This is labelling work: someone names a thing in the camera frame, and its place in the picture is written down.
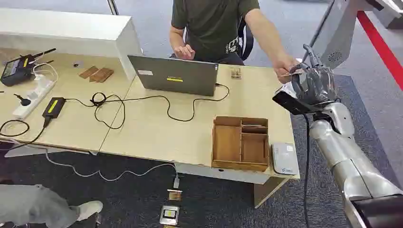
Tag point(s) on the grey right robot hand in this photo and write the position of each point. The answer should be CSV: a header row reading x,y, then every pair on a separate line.
x,y
314,85

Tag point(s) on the white card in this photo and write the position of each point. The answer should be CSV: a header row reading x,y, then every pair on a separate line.
x,y
291,74

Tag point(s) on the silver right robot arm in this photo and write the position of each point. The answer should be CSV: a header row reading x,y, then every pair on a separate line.
x,y
343,157

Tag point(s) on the white kiosk stand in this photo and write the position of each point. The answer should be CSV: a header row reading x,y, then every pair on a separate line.
x,y
337,28

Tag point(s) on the red floor tape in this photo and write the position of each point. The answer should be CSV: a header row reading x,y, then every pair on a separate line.
x,y
381,47

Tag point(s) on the white card reader device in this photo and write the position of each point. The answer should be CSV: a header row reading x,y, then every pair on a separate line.
x,y
285,159

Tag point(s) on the wooden card box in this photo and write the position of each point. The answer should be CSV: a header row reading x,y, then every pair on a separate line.
x,y
226,144

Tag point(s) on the pale desk leg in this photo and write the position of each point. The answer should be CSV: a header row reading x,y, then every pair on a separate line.
x,y
267,192

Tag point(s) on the seated person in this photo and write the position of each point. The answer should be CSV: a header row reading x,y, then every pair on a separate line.
x,y
211,28

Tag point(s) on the grey laptop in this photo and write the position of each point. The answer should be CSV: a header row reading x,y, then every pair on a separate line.
x,y
176,75

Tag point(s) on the small brown floor card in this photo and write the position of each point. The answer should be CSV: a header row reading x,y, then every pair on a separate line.
x,y
174,195

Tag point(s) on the silver framed floor card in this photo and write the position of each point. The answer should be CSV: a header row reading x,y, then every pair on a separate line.
x,y
169,215

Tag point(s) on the metal pole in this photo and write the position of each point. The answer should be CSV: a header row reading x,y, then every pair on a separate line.
x,y
112,7

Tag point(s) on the small wooden plate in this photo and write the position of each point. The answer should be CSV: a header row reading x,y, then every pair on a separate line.
x,y
88,72

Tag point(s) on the white desk shelf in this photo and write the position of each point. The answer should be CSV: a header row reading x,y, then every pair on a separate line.
x,y
63,30

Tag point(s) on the black power adapter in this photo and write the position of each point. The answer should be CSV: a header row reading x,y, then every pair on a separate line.
x,y
53,107

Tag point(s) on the white power strip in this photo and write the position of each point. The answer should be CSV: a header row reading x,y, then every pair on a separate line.
x,y
33,97

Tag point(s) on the black plug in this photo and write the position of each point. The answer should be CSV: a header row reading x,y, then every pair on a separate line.
x,y
24,101

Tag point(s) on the black handheld radio device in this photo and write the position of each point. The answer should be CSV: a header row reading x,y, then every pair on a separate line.
x,y
17,70

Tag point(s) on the standing person's leg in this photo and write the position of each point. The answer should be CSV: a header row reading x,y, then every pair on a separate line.
x,y
34,206

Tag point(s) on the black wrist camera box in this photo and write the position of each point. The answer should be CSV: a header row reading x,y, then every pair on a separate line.
x,y
294,102

